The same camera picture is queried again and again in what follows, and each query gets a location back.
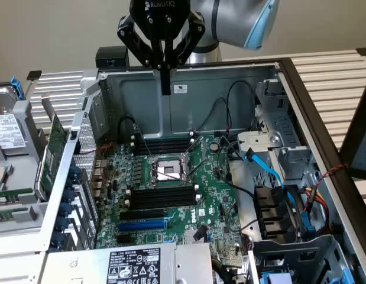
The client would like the red black twisted wire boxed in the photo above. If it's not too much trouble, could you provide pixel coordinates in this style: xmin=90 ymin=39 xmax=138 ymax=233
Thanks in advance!
xmin=313 ymin=163 xmax=349 ymax=193

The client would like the grey power supply unit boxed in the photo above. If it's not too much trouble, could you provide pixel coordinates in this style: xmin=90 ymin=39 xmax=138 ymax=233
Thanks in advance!
xmin=37 ymin=241 xmax=215 ymax=284

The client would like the short black expansion slot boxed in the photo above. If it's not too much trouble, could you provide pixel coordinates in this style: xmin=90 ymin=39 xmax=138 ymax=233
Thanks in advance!
xmin=116 ymin=234 xmax=142 ymax=245

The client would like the grey parts rack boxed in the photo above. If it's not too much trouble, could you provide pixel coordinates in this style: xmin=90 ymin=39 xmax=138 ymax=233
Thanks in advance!
xmin=0 ymin=99 xmax=51 ymax=238

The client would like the metal drive cage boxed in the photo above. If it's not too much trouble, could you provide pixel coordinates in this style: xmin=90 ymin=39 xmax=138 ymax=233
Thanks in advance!
xmin=237 ymin=79 xmax=317 ymax=182

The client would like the black power supply label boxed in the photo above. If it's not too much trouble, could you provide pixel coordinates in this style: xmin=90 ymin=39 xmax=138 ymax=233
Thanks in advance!
xmin=107 ymin=247 xmax=161 ymax=284

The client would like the grey metal disk bay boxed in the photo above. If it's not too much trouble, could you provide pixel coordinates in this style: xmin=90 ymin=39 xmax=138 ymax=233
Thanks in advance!
xmin=248 ymin=234 xmax=354 ymax=284

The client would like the silver CPU chip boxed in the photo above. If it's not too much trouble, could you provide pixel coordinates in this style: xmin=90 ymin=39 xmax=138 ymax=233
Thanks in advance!
xmin=0 ymin=166 xmax=13 ymax=191

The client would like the short black wire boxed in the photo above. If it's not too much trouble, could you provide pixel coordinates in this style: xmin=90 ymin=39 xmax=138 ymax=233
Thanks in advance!
xmin=118 ymin=115 xmax=141 ymax=143

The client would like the thin metal locking lever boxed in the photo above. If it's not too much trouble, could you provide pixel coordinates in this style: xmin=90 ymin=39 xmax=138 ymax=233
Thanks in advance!
xmin=187 ymin=159 xmax=209 ymax=179
xmin=134 ymin=125 xmax=156 ymax=159

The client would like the red yellow wire bundle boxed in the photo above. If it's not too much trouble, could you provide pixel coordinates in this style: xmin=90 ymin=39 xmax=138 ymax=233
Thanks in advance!
xmin=299 ymin=186 xmax=332 ymax=235

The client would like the blue disk bracket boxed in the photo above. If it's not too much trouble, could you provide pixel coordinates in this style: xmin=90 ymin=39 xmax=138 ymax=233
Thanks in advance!
xmin=10 ymin=76 xmax=25 ymax=103

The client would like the blue plastic latch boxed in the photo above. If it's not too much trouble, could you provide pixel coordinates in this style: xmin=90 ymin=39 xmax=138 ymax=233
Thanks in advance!
xmin=300 ymin=211 xmax=317 ymax=238

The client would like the green graphics card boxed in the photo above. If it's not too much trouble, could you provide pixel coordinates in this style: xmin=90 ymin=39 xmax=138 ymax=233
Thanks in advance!
xmin=34 ymin=92 xmax=70 ymax=202

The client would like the open metal PC case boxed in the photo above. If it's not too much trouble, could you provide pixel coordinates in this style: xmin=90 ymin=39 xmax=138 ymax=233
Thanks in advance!
xmin=36 ymin=57 xmax=366 ymax=284

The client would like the long black expansion slot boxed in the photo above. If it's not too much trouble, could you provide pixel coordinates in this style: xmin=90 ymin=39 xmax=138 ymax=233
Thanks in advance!
xmin=119 ymin=207 xmax=166 ymax=221

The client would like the dark framed panel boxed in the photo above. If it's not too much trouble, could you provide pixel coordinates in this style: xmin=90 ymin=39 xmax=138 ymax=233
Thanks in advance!
xmin=338 ymin=85 xmax=366 ymax=182

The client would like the blue SATA wire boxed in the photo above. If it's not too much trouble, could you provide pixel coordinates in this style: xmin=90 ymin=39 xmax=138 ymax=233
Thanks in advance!
xmin=244 ymin=148 xmax=296 ymax=208

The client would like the white case sticker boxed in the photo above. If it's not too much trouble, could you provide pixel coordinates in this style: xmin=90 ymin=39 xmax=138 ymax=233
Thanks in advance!
xmin=170 ymin=83 xmax=189 ymax=95

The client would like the silver hard disk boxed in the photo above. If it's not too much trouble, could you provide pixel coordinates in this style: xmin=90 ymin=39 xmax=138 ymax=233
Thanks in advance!
xmin=0 ymin=85 xmax=32 ymax=158

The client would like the black fan shroud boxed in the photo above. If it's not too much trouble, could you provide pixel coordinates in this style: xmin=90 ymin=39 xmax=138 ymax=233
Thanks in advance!
xmin=252 ymin=184 xmax=303 ymax=241

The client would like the black looped wire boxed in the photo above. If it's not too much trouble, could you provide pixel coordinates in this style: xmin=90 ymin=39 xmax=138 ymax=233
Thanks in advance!
xmin=196 ymin=97 xmax=231 ymax=133
xmin=225 ymin=80 xmax=258 ymax=134

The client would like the metal CPU socket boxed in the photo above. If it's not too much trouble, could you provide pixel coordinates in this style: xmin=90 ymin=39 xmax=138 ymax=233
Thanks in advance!
xmin=146 ymin=153 xmax=192 ymax=188

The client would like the thick black wire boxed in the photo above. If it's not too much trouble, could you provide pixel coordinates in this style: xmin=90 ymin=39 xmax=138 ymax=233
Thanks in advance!
xmin=217 ymin=164 xmax=257 ymax=196

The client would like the black box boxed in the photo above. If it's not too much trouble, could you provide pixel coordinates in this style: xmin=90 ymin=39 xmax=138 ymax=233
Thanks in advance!
xmin=95 ymin=46 xmax=131 ymax=70

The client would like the small silver heatsink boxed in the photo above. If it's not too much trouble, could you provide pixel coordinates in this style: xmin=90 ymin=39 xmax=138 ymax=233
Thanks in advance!
xmin=183 ymin=228 xmax=209 ymax=244

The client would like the blue expansion slot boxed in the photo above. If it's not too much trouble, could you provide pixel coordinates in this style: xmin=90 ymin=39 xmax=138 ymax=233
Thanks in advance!
xmin=117 ymin=218 xmax=167 ymax=233

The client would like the green Dell motherboard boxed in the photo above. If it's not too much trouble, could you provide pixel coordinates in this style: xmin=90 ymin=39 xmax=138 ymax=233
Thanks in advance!
xmin=95 ymin=134 xmax=249 ymax=254

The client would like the blue card retention clip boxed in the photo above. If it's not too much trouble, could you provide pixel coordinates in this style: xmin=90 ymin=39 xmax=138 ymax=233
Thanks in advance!
xmin=69 ymin=165 xmax=83 ymax=182
xmin=56 ymin=217 xmax=70 ymax=233
xmin=58 ymin=202 xmax=73 ymax=218
xmin=51 ymin=232 xmax=67 ymax=250
xmin=63 ymin=189 xmax=76 ymax=205

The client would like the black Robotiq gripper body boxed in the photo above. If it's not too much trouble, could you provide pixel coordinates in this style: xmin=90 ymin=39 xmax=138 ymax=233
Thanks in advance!
xmin=129 ymin=0 xmax=191 ymax=42

